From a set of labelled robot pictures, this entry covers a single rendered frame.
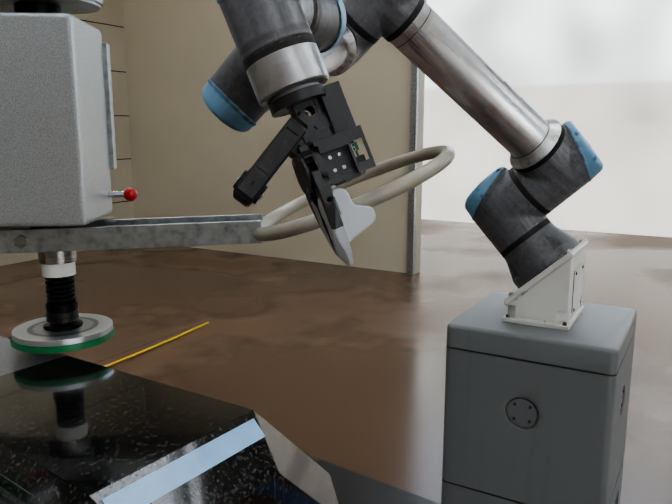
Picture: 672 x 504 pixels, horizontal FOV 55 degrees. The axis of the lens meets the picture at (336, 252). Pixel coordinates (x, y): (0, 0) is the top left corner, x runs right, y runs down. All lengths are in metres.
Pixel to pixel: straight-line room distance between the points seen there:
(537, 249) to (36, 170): 1.14
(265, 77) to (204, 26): 6.61
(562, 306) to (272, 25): 1.10
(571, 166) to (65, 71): 1.13
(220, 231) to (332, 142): 0.70
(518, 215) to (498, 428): 0.53
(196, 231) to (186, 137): 6.10
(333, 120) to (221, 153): 6.42
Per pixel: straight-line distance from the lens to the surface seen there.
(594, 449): 1.64
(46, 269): 1.54
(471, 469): 1.76
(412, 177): 1.26
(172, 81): 7.65
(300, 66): 0.76
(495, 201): 1.67
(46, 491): 1.08
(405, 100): 6.01
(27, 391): 1.40
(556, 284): 1.63
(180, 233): 1.43
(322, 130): 0.78
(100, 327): 1.56
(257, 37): 0.77
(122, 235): 1.45
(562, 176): 1.64
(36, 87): 1.43
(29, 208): 1.45
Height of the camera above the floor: 1.32
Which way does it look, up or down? 11 degrees down
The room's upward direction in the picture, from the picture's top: straight up
